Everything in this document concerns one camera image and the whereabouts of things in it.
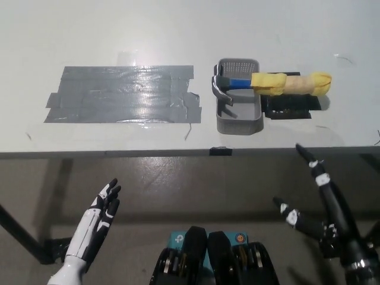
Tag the large grey duct tape patch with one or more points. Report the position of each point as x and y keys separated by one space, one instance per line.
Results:
x=124 y=95

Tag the black robot body with teal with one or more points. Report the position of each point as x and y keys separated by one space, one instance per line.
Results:
x=216 y=258

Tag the grey plastic basket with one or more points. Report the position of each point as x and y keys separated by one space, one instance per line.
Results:
x=240 y=117

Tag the black table leg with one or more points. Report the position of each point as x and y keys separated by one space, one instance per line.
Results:
x=20 y=231

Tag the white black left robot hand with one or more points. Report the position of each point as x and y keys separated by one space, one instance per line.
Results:
x=89 y=225

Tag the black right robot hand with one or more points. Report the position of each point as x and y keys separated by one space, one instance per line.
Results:
x=335 y=207

